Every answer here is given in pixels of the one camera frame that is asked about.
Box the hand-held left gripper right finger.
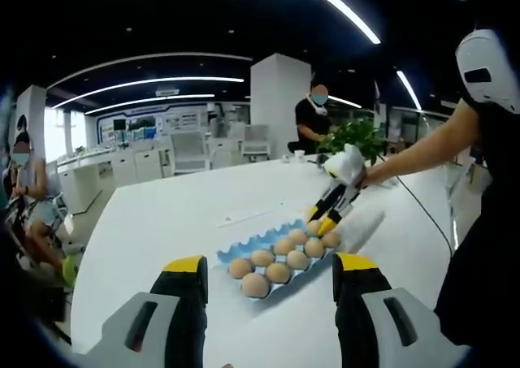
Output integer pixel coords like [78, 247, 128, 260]
[331, 252, 475, 368]

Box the person's right hand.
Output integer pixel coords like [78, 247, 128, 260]
[357, 167, 377, 188]

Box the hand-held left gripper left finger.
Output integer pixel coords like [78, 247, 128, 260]
[87, 254, 209, 368]

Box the ceiling light strip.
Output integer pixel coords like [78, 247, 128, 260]
[292, 0, 383, 45]
[396, 70, 423, 110]
[52, 76, 245, 109]

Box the white table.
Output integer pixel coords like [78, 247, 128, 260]
[71, 154, 458, 368]

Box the white worn device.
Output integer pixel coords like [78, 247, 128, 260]
[454, 28, 520, 115]

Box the black cable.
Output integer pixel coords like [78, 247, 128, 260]
[381, 172, 456, 255]

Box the white foam tray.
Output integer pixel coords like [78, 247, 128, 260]
[324, 209, 386, 255]

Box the white cabinet row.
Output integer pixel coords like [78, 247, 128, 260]
[56, 144, 174, 214]

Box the cluster of brown eggs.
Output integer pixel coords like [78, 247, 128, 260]
[228, 228, 342, 298]

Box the operator in black with headset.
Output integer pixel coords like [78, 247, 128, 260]
[432, 99, 520, 349]

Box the thin white strip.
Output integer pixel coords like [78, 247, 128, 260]
[217, 199, 286, 227]

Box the white mesh office chair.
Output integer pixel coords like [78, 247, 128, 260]
[242, 123, 271, 160]
[169, 133, 211, 174]

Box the blue egg tray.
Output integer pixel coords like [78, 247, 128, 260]
[214, 219, 342, 302]

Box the green plant in white pot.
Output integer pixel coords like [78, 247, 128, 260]
[314, 118, 387, 166]

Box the blue wall display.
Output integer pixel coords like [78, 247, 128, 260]
[96, 103, 210, 141]

